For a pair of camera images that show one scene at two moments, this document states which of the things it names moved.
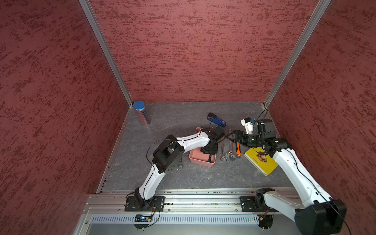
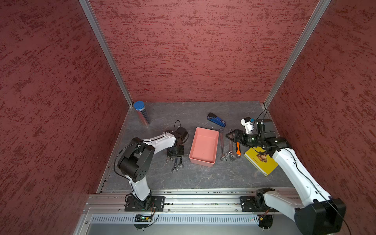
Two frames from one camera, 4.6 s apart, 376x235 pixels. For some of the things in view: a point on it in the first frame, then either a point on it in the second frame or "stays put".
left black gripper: x=214 y=151 to x=181 y=152
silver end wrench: x=180 y=165 stays put
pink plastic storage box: x=198 y=158 stays put
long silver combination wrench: x=223 y=147 stays put
